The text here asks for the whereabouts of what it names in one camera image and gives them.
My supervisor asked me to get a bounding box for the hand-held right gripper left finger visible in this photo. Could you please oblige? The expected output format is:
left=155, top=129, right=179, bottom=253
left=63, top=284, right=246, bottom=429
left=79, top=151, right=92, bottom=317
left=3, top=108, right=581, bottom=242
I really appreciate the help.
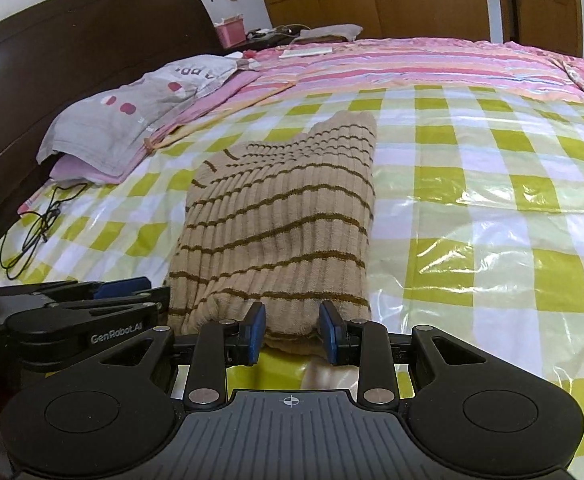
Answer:
left=100, top=301, right=271, bottom=409

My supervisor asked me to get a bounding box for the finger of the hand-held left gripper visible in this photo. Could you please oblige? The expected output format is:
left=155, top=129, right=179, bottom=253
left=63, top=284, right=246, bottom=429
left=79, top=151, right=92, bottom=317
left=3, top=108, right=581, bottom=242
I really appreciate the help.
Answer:
left=46, top=286, right=171, bottom=314
left=0, top=276, right=151, bottom=306

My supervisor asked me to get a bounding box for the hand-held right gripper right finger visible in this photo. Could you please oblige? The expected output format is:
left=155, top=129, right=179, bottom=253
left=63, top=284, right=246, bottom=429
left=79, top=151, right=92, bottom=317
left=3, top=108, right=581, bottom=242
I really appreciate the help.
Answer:
left=318, top=300, right=484, bottom=407

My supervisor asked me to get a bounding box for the beige striped knit sweater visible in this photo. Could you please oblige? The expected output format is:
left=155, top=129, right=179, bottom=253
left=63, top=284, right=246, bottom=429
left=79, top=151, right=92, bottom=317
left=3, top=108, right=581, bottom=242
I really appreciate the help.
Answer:
left=166, top=110, right=377, bottom=358

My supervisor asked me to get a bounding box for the pink pillow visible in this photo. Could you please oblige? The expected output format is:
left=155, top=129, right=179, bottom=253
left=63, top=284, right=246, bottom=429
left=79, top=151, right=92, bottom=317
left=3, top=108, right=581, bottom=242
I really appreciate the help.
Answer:
left=49, top=155, right=132, bottom=186

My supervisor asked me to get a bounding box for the grey dotted pillow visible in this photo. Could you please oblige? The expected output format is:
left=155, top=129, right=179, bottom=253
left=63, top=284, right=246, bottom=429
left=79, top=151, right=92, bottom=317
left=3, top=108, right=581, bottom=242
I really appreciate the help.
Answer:
left=36, top=54, right=240, bottom=183

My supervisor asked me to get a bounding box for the dark wooden headboard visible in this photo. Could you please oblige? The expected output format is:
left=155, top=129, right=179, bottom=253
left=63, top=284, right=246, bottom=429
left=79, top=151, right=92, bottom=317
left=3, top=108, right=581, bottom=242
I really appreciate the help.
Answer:
left=0, top=0, right=227, bottom=256

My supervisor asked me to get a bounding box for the dark nightstand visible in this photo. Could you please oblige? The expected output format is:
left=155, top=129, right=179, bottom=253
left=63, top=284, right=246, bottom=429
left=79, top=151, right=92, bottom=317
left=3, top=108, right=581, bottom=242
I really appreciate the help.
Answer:
left=224, top=35, right=277, bottom=54

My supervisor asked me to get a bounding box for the pink box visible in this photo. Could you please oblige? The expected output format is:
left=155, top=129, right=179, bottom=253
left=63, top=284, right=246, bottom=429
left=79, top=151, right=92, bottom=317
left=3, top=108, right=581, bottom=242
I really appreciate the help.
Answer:
left=215, top=16, right=247, bottom=48

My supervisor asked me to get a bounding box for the pink striped quilt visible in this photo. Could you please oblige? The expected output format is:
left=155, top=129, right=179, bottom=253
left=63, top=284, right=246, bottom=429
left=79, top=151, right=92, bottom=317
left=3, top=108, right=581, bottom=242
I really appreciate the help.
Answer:
left=144, top=36, right=584, bottom=151

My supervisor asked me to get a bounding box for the white paper on bed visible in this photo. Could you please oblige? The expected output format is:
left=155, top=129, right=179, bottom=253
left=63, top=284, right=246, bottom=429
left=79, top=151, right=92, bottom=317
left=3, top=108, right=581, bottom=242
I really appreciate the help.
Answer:
left=278, top=45, right=333, bottom=59

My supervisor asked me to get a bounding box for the grey cloth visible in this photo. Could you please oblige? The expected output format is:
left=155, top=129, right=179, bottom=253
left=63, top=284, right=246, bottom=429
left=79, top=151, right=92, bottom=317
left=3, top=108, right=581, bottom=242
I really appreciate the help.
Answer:
left=292, top=23, right=364, bottom=43

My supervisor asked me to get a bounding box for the wooden wardrobe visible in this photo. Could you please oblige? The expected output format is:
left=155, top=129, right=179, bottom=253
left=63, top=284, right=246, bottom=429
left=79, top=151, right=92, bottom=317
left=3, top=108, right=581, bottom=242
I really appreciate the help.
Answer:
left=249, top=0, right=493, bottom=43

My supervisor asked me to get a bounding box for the wooden door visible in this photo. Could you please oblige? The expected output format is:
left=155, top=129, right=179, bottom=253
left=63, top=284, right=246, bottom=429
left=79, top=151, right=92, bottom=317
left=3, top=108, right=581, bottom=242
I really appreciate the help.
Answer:
left=494, top=0, right=584, bottom=58

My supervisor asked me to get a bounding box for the black cable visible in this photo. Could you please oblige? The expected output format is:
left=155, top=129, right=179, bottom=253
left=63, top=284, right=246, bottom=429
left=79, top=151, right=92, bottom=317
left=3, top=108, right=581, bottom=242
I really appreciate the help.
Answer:
left=0, top=182, right=90, bottom=281

